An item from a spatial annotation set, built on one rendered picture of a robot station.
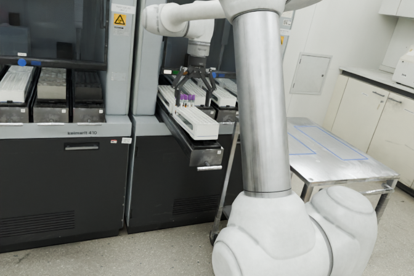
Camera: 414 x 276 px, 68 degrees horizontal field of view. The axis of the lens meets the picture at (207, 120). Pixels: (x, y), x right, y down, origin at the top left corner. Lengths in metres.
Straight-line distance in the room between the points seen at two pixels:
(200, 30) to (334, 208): 0.81
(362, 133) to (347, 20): 1.19
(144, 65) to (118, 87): 0.16
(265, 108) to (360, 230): 0.33
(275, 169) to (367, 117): 2.94
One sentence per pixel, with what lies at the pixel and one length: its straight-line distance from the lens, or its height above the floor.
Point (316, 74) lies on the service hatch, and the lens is 3.59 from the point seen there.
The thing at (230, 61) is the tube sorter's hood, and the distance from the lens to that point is 1.66.
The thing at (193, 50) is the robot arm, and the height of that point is 1.14.
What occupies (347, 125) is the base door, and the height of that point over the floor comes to 0.33.
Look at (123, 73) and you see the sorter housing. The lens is 1.52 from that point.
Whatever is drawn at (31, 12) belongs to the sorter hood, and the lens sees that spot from 1.46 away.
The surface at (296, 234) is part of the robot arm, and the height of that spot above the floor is 0.95.
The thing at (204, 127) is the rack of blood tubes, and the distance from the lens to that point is 1.17.
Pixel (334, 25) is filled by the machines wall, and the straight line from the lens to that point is 3.59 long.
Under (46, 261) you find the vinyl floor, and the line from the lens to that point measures 1.88.
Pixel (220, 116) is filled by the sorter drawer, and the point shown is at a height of 0.77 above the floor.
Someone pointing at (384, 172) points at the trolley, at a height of 0.82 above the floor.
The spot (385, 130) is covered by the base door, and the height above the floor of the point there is 0.46.
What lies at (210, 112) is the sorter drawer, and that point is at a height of 0.79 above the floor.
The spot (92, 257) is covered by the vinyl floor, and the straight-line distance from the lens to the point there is 1.86.
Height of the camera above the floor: 1.33
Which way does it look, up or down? 21 degrees down
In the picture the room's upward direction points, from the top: 10 degrees clockwise
